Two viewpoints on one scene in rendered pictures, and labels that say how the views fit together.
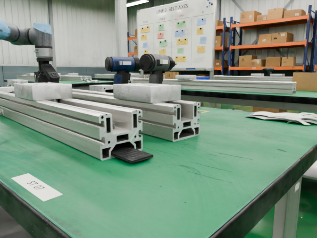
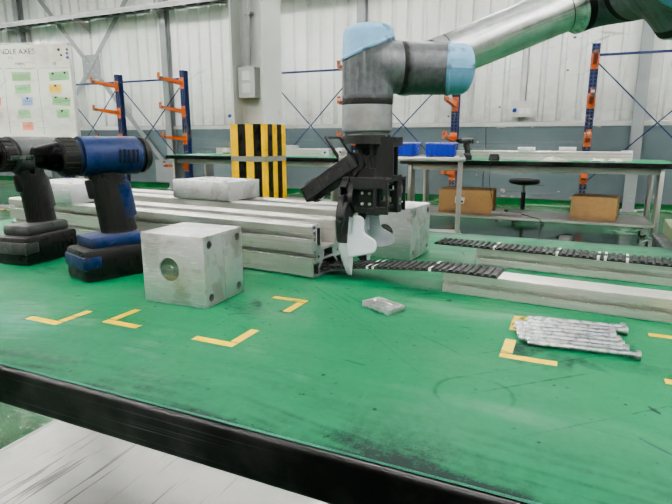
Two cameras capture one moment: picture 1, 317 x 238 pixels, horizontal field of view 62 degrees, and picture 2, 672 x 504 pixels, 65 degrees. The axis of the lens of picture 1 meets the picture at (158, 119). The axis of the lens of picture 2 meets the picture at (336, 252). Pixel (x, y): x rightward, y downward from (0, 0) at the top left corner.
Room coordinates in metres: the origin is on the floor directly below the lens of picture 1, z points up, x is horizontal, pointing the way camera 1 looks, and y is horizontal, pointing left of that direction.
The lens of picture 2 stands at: (2.01, 0.24, 1.00)
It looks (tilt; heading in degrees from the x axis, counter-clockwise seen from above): 12 degrees down; 162
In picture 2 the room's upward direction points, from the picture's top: straight up
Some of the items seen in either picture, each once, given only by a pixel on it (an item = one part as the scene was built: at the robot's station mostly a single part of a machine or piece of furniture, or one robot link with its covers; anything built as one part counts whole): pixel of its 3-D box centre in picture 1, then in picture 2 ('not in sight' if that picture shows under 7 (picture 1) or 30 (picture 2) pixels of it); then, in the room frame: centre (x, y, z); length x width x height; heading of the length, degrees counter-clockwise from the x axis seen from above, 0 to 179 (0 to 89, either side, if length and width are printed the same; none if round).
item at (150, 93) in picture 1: (145, 96); (70, 196); (0.73, 0.03, 0.87); 0.16 x 0.11 x 0.07; 43
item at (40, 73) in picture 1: (45, 71); (371, 175); (1.26, 0.53, 0.94); 0.09 x 0.08 x 0.12; 43
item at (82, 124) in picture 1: (44, 111); (217, 215); (0.78, 0.34, 0.82); 0.80 x 0.10 x 0.09; 43
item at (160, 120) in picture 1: (99, 106); (153, 227); (0.91, 0.21, 0.82); 0.80 x 0.10 x 0.09; 43
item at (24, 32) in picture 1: (20, 36); (429, 69); (1.25, 0.63, 1.10); 0.11 x 0.11 x 0.08; 82
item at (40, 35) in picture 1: (42, 36); (370, 66); (1.25, 0.53, 1.10); 0.09 x 0.08 x 0.11; 82
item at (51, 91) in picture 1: (42, 95); (216, 194); (0.78, 0.34, 0.87); 0.16 x 0.11 x 0.07; 43
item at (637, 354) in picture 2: not in sight; (582, 348); (1.61, 0.63, 0.78); 0.11 x 0.01 x 0.01; 50
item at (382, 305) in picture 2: not in sight; (383, 305); (1.41, 0.49, 0.78); 0.05 x 0.03 x 0.01; 20
